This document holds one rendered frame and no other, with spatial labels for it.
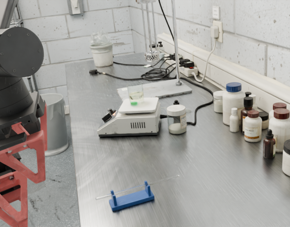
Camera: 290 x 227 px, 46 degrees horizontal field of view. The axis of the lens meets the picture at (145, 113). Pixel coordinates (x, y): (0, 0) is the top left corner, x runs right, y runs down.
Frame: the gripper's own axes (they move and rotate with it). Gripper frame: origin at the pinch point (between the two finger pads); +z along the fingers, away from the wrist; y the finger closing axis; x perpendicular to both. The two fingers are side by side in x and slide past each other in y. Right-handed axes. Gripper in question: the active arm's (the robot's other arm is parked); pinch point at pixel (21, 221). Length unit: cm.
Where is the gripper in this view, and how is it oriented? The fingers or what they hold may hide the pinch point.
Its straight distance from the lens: 58.9
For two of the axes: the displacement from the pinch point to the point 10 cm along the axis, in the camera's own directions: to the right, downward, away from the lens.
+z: 5.6, 6.9, -4.5
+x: -7.9, 2.9, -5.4
